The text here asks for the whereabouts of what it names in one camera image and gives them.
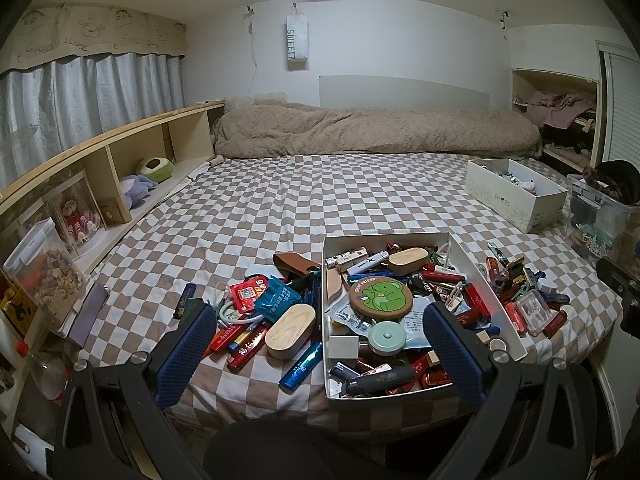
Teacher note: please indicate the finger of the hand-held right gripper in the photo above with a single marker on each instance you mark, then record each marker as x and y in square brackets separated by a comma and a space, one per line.
[620, 290]

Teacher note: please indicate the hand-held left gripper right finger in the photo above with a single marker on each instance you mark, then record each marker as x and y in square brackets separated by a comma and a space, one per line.
[455, 355]

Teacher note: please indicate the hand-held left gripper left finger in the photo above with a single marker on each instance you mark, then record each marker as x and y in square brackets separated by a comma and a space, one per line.
[185, 350]

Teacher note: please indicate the red lighter gold print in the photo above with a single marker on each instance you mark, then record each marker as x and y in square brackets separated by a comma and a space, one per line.
[248, 351]

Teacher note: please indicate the large oval wooden box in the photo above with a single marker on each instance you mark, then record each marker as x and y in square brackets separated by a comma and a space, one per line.
[290, 330]

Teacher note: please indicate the glossy blue lighter white print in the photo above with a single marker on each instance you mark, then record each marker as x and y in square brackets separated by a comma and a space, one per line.
[300, 367]

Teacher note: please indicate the white cardboard box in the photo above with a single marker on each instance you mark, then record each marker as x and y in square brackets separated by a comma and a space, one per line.
[350, 242]

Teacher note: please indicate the clear snack container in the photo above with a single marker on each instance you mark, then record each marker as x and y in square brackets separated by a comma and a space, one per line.
[45, 275]

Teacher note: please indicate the blue and yellow lighter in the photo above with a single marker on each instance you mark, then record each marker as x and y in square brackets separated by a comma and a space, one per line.
[234, 346]

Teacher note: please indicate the mint green round lidded pot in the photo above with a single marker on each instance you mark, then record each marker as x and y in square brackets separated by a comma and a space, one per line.
[387, 335]

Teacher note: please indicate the clear plastic storage bin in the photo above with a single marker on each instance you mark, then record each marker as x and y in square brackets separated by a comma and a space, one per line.
[600, 220]

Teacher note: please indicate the black lighter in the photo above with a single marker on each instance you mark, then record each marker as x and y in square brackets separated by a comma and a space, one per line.
[380, 381]

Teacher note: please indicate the red foil packet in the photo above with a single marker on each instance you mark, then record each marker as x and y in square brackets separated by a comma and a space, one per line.
[247, 295]

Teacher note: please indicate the round cork coaster green dinosaur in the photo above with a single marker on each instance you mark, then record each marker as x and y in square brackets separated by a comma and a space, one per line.
[380, 297]

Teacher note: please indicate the pile of mixed trinkets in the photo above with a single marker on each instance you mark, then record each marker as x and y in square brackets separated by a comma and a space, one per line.
[520, 285]

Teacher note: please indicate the blue foil packet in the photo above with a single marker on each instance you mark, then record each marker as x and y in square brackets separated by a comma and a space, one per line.
[275, 300]

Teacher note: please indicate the small oval wooden box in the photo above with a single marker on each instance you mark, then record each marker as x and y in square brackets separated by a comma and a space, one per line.
[407, 261]

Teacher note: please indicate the small white cube box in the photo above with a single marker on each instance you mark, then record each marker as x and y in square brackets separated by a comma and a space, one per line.
[343, 346]

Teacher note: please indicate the dark cloth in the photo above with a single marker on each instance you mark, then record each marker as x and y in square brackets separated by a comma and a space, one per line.
[620, 177]

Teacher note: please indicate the white shoe box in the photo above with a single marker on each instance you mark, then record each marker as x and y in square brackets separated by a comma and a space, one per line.
[520, 195]

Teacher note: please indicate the clear plastic bottle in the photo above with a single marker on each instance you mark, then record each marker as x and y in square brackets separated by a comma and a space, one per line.
[47, 375]

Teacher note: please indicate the cream lighter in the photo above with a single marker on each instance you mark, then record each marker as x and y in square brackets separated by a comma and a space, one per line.
[345, 258]

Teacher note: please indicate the small brown box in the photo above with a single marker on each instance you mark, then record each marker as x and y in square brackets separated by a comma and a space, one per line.
[112, 211]

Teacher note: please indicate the purple plush toy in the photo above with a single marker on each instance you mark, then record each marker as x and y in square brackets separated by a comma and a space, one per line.
[135, 187]

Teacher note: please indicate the doll in clear case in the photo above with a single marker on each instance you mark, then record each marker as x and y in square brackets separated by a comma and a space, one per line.
[77, 217]

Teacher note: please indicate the yellow box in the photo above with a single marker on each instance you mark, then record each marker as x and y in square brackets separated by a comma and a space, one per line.
[15, 310]

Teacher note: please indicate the green plush toy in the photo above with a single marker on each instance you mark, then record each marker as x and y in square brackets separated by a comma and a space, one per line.
[155, 167]

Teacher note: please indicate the white window blind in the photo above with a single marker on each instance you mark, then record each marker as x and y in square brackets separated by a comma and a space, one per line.
[622, 105]

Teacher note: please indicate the checkered bed sheet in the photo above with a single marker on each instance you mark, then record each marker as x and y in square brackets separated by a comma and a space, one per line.
[300, 200]

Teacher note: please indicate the pile of clothes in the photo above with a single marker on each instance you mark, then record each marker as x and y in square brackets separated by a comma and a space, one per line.
[560, 105]

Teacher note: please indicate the wooden bedside shelf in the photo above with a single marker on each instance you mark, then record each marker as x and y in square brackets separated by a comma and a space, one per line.
[140, 130]

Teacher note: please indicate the beige duvet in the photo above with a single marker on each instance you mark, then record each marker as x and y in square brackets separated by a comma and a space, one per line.
[375, 130]

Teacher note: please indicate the grey curtain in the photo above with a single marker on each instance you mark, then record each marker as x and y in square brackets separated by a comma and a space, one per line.
[90, 100]

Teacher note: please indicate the white headboard panel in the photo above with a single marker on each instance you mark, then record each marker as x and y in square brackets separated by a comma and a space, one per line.
[400, 92]

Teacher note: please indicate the white hanging paper bag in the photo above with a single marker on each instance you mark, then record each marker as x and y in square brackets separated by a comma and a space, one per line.
[296, 42]

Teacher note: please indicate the beige cartoon print valance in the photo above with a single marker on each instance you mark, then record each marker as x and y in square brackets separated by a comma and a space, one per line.
[95, 27]

